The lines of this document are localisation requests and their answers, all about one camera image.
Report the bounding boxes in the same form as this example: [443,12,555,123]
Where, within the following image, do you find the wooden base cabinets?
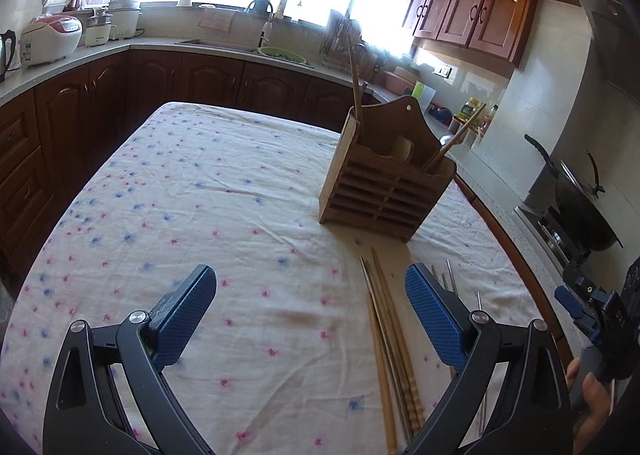
[0,49,576,371]

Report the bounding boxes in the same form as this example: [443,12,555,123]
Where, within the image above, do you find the floral white tablecloth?
[0,101,566,455]

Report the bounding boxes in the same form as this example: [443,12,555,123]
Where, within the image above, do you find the white red rice cooker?
[20,14,83,67]

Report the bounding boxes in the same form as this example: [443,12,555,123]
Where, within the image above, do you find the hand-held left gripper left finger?
[42,264,217,455]

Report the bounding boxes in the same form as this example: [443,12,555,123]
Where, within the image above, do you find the steel sink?
[175,37,261,54]

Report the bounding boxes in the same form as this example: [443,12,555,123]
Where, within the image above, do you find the grey stone countertop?
[0,35,571,336]

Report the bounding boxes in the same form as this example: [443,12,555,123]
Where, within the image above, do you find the large white cooker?
[107,0,143,38]

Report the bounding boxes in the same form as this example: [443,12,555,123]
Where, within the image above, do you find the row of seasoning jars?
[449,115,486,148]

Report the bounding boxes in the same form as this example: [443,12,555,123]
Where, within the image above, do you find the chrome faucet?
[245,0,275,50]

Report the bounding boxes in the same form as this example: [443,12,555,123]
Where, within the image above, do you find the wooden wall cabinets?
[402,0,606,66]

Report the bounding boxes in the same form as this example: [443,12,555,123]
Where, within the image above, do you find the wok lid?
[557,150,607,200]

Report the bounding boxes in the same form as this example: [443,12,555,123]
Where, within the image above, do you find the small white electric steamer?
[85,7,119,47]

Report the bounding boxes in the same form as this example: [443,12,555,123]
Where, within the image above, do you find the gas stove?
[515,205,586,276]

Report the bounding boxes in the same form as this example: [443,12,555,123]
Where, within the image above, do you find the white dishcloth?
[196,5,233,32]

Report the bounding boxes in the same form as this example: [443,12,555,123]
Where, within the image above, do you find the green colander basin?
[257,47,307,64]

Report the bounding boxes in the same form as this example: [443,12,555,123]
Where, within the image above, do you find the range hood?
[571,0,640,86]

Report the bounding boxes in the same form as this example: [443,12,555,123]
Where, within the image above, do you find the black wok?
[524,134,623,252]

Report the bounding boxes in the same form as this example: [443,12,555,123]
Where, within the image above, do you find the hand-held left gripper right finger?
[404,262,573,455]

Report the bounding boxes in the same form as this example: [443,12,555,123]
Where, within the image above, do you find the pink storage container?
[384,69,416,96]

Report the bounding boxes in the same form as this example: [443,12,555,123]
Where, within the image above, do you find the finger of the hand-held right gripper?
[554,285,601,341]
[561,260,593,292]

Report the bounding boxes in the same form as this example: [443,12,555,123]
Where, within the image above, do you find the wooden utensil holder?
[318,96,457,243]

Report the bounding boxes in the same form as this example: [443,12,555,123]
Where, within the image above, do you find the translucent cutting board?
[412,82,437,112]

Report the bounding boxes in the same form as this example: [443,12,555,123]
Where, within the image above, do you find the dish rack with utensils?
[320,9,386,78]

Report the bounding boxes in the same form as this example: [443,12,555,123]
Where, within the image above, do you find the steel electric kettle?
[0,30,17,83]

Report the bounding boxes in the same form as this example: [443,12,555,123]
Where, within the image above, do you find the person's right hand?
[566,357,613,438]

